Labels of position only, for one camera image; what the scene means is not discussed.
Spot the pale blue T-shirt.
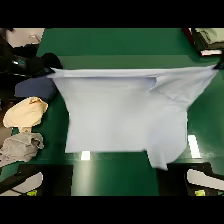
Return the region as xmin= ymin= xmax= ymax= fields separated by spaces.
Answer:
xmin=47 ymin=64 xmax=220 ymax=171

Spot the navy garment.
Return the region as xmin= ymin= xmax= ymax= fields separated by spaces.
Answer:
xmin=14 ymin=74 xmax=59 ymax=102

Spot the cream garment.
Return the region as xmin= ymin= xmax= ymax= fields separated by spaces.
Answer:
xmin=2 ymin=96 xmax=50 ymax=133

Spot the grey garment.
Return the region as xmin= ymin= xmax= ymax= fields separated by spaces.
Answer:
xmin=0 ymin=132 xmax=45 ymax=168

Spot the red garment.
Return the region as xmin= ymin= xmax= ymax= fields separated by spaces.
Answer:
xmin=181 ymin=27 xmax=197 ymax=52

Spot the pale green garment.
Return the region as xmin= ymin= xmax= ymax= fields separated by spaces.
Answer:
xmin=195 ymin=27 xmax=224 ymax=46

